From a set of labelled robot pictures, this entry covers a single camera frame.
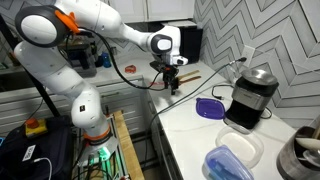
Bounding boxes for white drawer cabinet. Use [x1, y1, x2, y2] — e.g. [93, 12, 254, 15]
[0, 74, 156, 136]

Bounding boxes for black tripod pole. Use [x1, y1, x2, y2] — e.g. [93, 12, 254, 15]
[0, 14, 61, 118]

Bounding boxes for long black plugged cable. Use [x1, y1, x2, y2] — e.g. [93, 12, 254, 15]
[144, 56, 248, 161]

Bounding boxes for metal ladle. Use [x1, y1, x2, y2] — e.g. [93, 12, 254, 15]
[301, 149, 320, 168]

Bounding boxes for blue bottle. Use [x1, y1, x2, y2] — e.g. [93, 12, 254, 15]
[101, 51, 113, 69]

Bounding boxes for blue plastic lid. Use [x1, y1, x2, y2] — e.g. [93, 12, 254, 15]
[203, 144, 255, 180]

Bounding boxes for empty transparent plastic bowl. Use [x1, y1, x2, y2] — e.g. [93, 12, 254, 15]
[214, 124, 265, 169]

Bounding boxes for black silver coffee grinder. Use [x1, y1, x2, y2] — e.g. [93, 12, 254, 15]
[224, 68, 280, 130]

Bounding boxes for white wall outlet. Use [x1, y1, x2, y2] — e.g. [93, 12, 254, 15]
[239, 44, 256, 68]

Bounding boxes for purple plastic lid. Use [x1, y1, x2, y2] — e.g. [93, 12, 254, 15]
[195, 97, 227, 121]

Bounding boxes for white QR code label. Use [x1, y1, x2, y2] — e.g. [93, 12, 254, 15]
[21, 144, 37, 163]

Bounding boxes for small red orange object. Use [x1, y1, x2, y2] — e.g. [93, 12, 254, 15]
[124, 64, 137, 74]

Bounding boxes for yellow emergency stop box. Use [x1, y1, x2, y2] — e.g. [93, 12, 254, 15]
[24, 117, 49, 139]

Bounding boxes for transparent bowl with items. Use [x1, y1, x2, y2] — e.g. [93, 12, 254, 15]
[201, 156, 255, 180]

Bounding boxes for black box appliance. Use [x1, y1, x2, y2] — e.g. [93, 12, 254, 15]
[179, 25, 204, 65]

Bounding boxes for robot mounting stand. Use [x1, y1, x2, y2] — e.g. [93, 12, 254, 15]
[71, 113, 131, 180]

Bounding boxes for black bag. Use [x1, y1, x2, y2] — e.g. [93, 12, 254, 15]
[0, 116, 76, 180]

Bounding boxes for white wall cabinet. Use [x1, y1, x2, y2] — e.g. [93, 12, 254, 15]
[108, 0, 196, 24]

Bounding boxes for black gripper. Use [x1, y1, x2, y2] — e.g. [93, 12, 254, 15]
[161, 65, 181, 96]

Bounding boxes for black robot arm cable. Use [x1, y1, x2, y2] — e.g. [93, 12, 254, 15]
[66, 28, 168, 91]

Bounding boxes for white charging cable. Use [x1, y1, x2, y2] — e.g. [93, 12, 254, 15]
[33, 157, 54, 180]

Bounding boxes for metal utensil holder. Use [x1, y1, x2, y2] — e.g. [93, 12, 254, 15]
[275, 125, 320, 180]

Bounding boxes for wooden plank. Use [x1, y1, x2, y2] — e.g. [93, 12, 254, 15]
[112, 110, 146, 180]

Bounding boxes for black countertop machine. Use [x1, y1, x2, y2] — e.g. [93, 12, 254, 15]
[64, 39, 98, 78]

